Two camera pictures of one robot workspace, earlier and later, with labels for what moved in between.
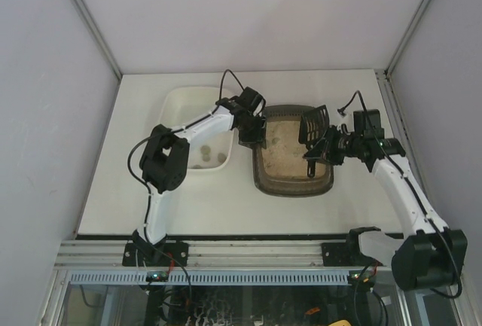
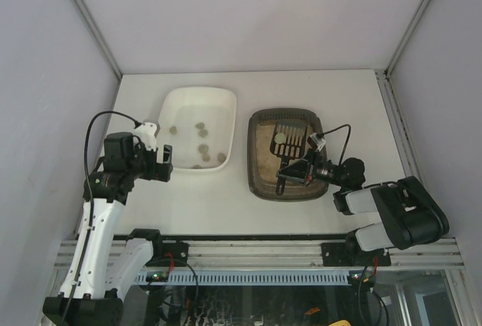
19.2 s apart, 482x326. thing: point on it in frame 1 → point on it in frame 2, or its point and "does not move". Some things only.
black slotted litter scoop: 314,125 → 288,142
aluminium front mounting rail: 77,254 does not move
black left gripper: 251,135 → 162,169
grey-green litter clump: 221,157 does not move
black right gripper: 324,147 → 295,171
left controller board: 157,276 does not move
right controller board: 367,278 does not move
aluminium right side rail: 398,120 does not move
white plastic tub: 181,105 does not move
